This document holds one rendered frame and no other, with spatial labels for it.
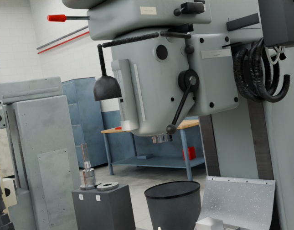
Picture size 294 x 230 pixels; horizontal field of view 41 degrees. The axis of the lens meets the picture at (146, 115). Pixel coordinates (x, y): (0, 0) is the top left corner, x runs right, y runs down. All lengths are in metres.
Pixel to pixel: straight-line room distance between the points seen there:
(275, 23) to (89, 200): 0.96
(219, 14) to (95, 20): 0.42
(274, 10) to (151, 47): 0.36
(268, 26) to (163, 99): 0.37
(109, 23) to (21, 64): 9.83
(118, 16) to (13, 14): 10.12
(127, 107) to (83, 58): 8.17
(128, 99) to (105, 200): 0.52
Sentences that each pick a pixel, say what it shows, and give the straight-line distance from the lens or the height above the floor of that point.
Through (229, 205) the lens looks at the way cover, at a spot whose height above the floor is 0.97.
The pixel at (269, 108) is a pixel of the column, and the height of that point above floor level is 1.32.
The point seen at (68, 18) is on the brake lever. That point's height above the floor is 1.70.
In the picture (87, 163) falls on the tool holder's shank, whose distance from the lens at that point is 1.64.
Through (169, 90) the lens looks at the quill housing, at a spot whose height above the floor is 1.44.
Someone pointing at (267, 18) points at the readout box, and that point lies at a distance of 1.21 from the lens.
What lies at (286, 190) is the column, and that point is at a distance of 1.49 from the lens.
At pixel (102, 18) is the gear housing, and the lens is 1.21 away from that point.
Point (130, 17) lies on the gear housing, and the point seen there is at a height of 1.65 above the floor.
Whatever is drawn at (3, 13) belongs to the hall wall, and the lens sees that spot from 11.12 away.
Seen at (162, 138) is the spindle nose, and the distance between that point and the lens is 1.23.
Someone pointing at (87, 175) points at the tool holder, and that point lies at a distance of 1.64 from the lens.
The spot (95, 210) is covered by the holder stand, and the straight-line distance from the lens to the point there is 1.60.
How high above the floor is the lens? 1.44
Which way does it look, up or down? 3 degrees down
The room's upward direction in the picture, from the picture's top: 9 degrees counter-clockwise
